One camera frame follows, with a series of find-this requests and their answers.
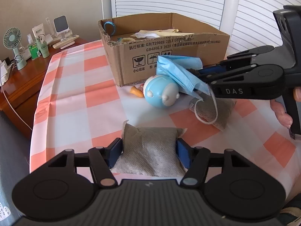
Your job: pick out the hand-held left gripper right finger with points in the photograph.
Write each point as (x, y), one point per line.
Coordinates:
(183, 153)

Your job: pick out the grey sachet bag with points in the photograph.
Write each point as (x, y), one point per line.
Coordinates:
(148, 150)
(218, 113)

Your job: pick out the yellow cleaning cloth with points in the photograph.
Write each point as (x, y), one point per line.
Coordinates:
(167, 31)

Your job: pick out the brown cardboard box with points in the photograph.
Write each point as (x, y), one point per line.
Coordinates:
(131, 58)

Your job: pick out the small orange toy piece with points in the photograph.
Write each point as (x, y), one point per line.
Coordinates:
(136, 91)

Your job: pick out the white tube with green cap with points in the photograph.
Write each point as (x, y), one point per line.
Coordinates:
(42, 40)

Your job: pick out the blue face mask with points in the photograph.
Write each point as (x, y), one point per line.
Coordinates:
(178, 73)

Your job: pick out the white power strip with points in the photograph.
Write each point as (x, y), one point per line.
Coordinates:
(4, 71)

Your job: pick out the person's right hand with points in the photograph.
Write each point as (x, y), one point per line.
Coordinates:
(281, 114)

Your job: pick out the small green bottle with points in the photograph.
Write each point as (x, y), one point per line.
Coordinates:
(34, 51)

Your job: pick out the floral sachet with blue tassel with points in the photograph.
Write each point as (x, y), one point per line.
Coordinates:
(110, 26)

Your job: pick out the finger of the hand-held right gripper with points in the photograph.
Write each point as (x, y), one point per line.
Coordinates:
(258, 51)
(211, 70)

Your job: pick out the white phone stand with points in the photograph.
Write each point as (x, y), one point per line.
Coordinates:
(60, 24)

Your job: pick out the wooden nightstand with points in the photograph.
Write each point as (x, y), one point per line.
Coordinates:
(28, 80)

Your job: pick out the blue printed bedsheet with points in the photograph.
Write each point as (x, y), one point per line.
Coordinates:
(11, 157)

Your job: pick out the green desk fan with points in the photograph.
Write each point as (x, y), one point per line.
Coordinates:
(13, 37)

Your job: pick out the pink checked tablecloth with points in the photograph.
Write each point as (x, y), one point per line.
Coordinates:
(70, 98)

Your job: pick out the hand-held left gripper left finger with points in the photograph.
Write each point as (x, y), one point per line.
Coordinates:
(115, 151)

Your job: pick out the white remote control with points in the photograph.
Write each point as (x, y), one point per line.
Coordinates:
(65, 42)

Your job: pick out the blue round toy figure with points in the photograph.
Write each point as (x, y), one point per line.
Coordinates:
(157, 91)

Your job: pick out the white desk organizer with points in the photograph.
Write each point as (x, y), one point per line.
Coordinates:
(50, 38)

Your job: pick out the white cloth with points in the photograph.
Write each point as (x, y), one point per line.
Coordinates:
(147, 34)

